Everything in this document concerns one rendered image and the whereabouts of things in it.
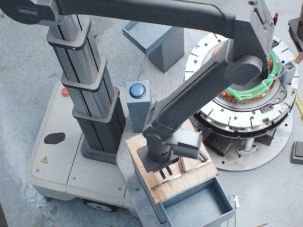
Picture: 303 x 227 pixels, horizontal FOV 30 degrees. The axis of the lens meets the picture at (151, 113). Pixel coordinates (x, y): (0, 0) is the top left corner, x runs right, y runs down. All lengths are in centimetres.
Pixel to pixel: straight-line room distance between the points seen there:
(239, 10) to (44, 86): 211
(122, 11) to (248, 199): 104
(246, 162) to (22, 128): 135
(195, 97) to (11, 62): 202
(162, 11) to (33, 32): 221
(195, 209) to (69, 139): 101
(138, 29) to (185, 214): 59
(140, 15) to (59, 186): 160
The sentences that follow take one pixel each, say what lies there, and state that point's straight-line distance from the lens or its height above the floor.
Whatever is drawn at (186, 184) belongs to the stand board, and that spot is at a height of 107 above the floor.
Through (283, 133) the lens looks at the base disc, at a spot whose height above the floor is 80.
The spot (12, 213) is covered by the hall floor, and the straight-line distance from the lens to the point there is 272.
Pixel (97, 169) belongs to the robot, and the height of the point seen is 26.
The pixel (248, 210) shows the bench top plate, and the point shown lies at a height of 78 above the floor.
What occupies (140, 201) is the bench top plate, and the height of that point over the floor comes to 78.
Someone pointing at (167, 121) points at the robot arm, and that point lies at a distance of 117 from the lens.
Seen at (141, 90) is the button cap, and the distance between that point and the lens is 165.
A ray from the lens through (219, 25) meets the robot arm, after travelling 88.
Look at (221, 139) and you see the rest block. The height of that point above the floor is 84.
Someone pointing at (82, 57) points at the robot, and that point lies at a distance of 166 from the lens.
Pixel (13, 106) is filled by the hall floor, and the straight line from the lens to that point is 290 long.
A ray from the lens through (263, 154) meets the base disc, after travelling 185.
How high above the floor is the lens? 254
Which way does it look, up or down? 67 degrees down
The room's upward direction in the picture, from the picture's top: 9 degrees counter-clockwise
